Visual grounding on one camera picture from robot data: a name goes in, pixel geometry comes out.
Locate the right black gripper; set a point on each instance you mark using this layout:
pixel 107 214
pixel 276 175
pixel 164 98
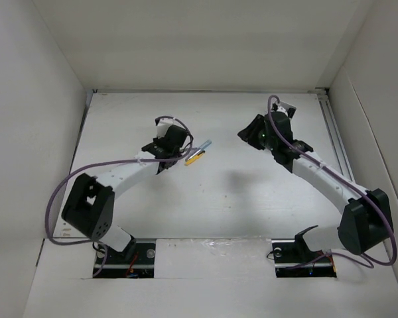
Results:
pixel 249 132

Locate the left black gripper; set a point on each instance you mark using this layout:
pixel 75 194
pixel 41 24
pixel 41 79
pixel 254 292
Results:
pixel 157 140

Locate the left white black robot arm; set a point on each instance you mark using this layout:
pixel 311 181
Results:
pixel 90 204

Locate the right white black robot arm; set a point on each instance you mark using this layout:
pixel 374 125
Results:
pixel 365 228

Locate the silver pen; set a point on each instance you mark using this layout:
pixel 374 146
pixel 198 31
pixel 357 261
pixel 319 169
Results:
pixel 193 153

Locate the light blue pen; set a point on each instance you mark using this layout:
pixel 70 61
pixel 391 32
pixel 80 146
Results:
pixel 202 147

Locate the white compartment organizer tray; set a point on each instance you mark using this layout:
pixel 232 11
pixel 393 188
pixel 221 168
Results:
pixel 291 110

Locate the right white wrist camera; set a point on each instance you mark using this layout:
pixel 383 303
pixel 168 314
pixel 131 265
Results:
pixel 279 108

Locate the left base mounting rail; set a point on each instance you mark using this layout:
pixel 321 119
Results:
pixel 139 263

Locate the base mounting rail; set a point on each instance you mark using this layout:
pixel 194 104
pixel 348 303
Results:
pixel 139 263
pixel 293 259

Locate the right base mounting rail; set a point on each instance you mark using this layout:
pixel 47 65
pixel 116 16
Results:
pixel 293 259

